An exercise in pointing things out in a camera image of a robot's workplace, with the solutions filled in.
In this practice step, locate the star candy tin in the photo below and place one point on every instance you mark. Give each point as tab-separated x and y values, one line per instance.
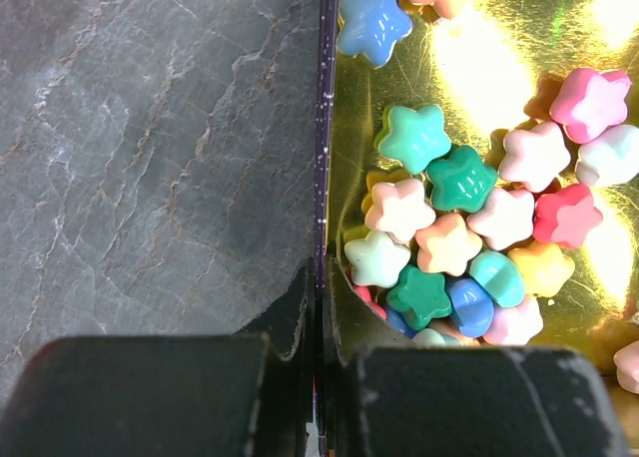
492	69

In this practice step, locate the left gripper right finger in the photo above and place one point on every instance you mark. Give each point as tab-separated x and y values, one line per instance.
387	397

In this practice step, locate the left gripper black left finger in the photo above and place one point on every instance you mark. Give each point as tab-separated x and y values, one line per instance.
243	394

